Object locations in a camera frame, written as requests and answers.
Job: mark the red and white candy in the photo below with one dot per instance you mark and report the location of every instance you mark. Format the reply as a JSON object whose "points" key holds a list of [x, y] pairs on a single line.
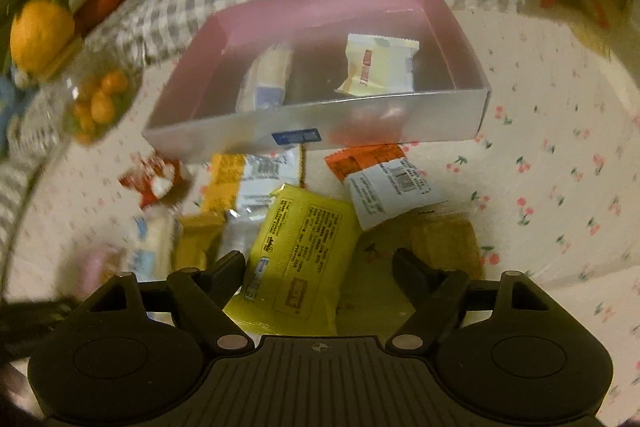
{"points": [[152, 179]]}

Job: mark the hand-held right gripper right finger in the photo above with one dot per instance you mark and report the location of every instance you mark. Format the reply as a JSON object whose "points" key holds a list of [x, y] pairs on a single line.
{"points": [[403, 267]]}

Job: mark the orange and white snack packet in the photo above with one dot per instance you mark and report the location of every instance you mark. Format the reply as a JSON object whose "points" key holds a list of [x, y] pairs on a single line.
{"points": [[385, 192]]}

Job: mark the white and blue snack packet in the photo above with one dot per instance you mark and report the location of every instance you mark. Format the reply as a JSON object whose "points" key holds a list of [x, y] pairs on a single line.
{"points": [[265, 79]]}

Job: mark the clear packet of crackers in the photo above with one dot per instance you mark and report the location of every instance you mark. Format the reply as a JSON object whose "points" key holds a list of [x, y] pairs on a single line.
{"points": [[440, 242]]}

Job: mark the cream snack packet red label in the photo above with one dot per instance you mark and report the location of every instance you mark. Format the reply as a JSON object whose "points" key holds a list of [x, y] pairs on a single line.
{"points": [[380, 67]]}

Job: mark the glass jar of orange candies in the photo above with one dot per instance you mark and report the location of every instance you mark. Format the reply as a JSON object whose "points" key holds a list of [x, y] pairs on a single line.
{"points": [[100, 99]]}

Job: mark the clear white snack packet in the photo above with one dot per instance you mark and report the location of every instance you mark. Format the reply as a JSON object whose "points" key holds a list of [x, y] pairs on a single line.
{"points": [[150, 242]]}

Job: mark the gold snack packet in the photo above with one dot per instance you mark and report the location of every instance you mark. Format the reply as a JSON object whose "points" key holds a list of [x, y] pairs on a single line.
{"points": [[195, 239]]}

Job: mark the blue plush toy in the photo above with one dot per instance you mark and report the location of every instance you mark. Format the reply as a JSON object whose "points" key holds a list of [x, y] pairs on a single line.
{"points": [[7, 107]]}

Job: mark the grey checked blanket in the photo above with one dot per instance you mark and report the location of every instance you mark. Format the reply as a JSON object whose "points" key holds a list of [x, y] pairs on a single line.
{"points": [[20, 167]]}

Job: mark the yellow and white snack packet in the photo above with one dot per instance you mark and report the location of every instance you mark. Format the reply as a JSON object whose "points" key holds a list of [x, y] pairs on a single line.
{"points": [[235, 179]]}

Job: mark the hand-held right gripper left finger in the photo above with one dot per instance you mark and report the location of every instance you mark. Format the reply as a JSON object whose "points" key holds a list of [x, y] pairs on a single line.
{"points": [[234, 267]]}

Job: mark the yellow plush toy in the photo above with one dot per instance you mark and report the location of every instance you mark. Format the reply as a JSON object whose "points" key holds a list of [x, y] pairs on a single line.
{"points": [[41, 34]]}

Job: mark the pink snack packet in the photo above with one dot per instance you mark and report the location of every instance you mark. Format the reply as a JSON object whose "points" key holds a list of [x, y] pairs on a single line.
{"points": [[102, 264]]}

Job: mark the pink cardboard box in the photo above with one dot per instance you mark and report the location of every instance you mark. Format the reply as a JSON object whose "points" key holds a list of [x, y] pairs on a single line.
{"points": [[320, 117]]}

